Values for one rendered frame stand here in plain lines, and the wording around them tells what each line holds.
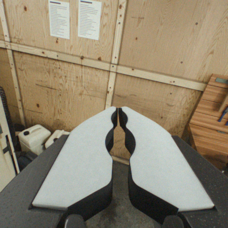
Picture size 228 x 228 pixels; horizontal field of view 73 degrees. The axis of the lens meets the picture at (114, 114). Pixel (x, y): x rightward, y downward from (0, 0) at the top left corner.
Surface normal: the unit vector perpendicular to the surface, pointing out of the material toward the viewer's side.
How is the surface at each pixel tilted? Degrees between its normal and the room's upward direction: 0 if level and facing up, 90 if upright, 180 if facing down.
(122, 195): 0
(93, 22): 90
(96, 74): 90
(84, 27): 90
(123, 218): 0
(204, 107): 90
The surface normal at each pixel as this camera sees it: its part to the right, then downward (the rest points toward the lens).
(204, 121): -0.25, 0.47
